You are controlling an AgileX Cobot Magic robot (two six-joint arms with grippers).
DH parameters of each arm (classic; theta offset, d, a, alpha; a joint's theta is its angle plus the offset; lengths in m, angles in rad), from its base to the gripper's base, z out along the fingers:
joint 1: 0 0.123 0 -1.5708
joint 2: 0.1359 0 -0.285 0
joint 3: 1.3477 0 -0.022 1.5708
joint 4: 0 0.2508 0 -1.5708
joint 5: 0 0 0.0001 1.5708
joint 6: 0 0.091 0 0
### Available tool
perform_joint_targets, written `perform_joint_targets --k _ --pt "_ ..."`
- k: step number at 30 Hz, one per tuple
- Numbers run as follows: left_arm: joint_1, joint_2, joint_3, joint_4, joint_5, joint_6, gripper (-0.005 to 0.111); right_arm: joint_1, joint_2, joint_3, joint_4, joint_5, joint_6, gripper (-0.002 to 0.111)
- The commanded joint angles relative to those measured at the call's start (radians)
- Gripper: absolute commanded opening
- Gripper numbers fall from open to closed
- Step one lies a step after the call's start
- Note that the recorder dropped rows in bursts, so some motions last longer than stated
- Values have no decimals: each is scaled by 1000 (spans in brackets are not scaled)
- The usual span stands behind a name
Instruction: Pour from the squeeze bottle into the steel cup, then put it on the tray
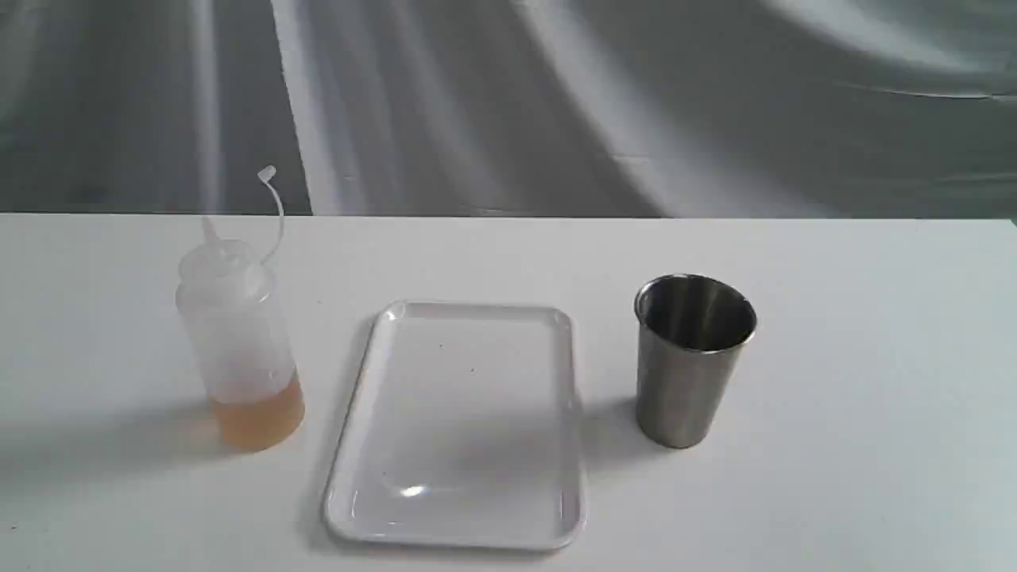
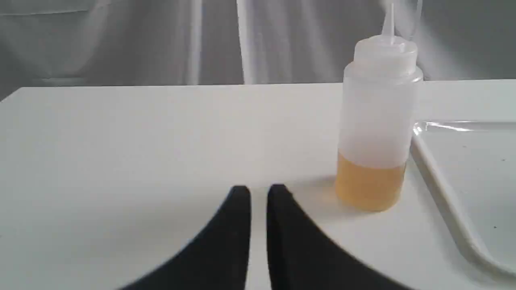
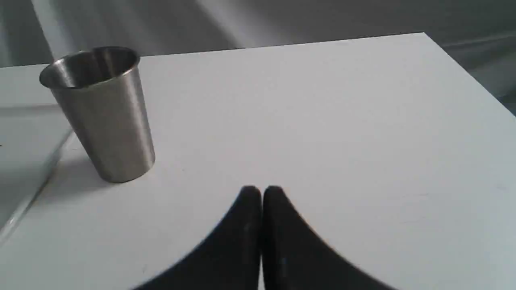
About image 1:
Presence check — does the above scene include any stainless steel cup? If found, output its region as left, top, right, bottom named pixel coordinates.
left=633, top=274, right=759, bottom=450

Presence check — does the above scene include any white plastic tray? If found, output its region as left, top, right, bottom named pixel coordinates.
left=321, top=300, right=587, bottom=553

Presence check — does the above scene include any clear plastic squeeze bottle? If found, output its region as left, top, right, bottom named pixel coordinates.
left=175, top=165, right=305, bottom=452

